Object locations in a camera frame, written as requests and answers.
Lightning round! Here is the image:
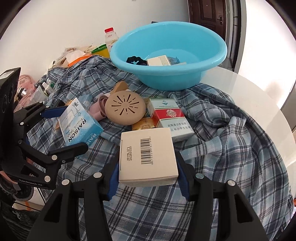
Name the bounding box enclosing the blue Raison box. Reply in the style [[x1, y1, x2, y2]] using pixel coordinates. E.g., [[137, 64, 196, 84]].
[[58, 97, 103, 147]]

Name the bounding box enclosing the white barcode box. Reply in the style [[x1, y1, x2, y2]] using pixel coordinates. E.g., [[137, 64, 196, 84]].
[[119, 128, 179, 187]]

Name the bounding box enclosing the pink bag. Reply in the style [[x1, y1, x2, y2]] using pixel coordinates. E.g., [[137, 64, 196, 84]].
[[14, 75, 36, 112]]

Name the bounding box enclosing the blue plaid shirt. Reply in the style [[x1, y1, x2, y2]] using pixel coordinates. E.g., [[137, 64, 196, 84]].
[[28, 57, 295, 240]]

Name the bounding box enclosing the pink cloth pouch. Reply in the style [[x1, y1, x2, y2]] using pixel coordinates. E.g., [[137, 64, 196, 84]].
[[89, 92, 110, 121]]

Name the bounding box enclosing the orange white tissue pack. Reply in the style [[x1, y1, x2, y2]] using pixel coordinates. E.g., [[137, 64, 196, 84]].
[[55, 46, 92, 68]]

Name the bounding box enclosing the tan round vented disc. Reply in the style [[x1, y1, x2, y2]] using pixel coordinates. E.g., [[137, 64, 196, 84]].
[[105, 81, 146, 126]]

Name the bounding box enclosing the yellow green cup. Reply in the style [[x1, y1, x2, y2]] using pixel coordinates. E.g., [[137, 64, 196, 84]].
[[91, 44, 110, 58]]

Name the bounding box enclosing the red white cigarette box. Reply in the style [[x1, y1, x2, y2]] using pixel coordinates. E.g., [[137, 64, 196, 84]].
[[147, 98, 194, 142]]

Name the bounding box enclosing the gold small box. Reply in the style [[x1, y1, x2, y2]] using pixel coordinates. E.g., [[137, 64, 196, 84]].
[[132, 117, 155, 131]]

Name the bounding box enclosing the red cap yogurt bottle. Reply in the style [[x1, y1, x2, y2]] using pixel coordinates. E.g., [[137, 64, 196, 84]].
[[104, 27, 119, 53]]

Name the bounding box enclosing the black scrunchie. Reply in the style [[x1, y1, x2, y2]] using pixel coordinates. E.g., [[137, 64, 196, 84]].
[[126, 56, 148, 66]]

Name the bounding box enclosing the cream box in basin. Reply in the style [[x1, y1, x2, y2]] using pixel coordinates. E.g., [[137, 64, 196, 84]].
[[147, 55, 171, 66]]

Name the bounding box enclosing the blue plastic basin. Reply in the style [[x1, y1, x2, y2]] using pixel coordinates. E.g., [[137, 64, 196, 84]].
[[110, 21, 227, 91]]

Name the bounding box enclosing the dark wooden door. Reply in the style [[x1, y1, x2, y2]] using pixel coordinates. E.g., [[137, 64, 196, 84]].
[[188, 0, 226, 40]]

